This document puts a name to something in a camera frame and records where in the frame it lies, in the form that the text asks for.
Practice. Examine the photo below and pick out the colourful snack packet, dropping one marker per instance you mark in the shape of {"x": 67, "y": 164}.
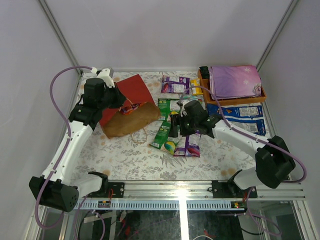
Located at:
{"x": 130, "y": 109}

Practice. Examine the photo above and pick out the purple folded cloth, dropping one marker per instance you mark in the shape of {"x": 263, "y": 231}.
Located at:
{"x": 228, "y": 82}

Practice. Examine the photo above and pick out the blue chips bag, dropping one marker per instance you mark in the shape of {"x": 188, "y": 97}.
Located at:
{"x": 249, "y": 118}

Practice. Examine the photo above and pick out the aluminium rail frame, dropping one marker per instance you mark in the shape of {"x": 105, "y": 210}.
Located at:
{"x": 196, "y": 195}

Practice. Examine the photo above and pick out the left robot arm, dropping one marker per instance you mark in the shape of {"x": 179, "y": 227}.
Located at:
{"x": 54, "y": 188}

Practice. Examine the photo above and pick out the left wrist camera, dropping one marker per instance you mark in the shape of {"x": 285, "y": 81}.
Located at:
{"x": 105, "y": 74}

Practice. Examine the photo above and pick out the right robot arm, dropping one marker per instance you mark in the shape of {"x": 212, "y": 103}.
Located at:
{"x": 273, "y": 164}

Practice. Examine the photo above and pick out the purple snack packet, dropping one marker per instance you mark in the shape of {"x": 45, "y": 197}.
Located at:
{"x": 174, "y": 84}
{"x": 188, "y": 146}

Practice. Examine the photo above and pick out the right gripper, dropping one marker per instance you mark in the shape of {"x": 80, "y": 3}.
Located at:
{"x": 176, "y": 120}

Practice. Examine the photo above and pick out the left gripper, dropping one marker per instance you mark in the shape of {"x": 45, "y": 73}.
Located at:
{"x": 119, "y": 97}

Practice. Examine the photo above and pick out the red paper bag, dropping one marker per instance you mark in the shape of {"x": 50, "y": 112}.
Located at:
{"x": 138, "y": 111}

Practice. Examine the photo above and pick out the yellow snack packet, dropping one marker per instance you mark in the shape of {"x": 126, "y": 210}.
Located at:
{"x": 196, "y": 90}

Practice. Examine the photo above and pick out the floral table mat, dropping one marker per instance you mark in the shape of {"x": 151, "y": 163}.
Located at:
{"x": 131, "y": 157}

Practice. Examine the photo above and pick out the black items in tray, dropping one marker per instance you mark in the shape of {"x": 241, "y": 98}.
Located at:
{"x": 204, "y": 72}

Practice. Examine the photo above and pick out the green yellow snack bag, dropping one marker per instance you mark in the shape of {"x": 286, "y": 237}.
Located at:
{"x": 168, "y": 107}

